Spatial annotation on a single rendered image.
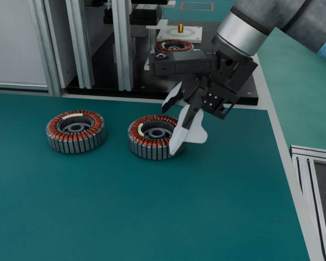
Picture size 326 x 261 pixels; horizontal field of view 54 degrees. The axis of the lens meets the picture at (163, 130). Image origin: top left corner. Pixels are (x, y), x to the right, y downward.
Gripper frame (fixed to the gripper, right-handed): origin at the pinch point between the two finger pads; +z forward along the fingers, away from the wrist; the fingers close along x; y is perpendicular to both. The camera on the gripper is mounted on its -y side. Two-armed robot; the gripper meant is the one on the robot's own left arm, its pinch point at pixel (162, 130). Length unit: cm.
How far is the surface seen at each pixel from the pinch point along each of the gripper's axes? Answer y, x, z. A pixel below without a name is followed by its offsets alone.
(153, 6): -5.8, 38.9, -12.8
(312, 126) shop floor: 133, 110, 14
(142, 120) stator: -3.6, 3.0, 1.3
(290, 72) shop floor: 152, 193, 3
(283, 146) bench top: 21.9, -3.4, -8.9
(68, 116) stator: -16.5, 6.0, 8.8
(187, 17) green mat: 19, 91, -7
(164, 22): -1.3, 37.8, -10.8
